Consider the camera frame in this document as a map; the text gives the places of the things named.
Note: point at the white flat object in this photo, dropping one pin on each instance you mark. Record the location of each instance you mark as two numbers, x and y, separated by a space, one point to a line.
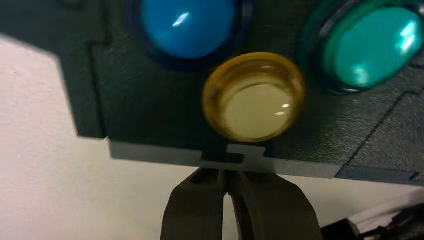
377 213

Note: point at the dark box with arcade buttons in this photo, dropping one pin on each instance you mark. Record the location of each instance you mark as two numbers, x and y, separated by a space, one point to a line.
149 109

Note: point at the yellow round push button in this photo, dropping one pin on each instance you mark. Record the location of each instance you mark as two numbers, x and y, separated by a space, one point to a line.
255 109

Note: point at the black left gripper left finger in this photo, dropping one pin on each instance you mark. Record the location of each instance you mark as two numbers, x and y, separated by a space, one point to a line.
195 208

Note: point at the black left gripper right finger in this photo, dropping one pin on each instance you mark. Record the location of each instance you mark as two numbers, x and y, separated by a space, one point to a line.
271 208

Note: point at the blue round push button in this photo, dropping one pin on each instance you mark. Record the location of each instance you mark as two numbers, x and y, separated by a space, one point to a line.
188 30

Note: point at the green round push button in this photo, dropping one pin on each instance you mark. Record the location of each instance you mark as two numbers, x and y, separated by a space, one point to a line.
371 46

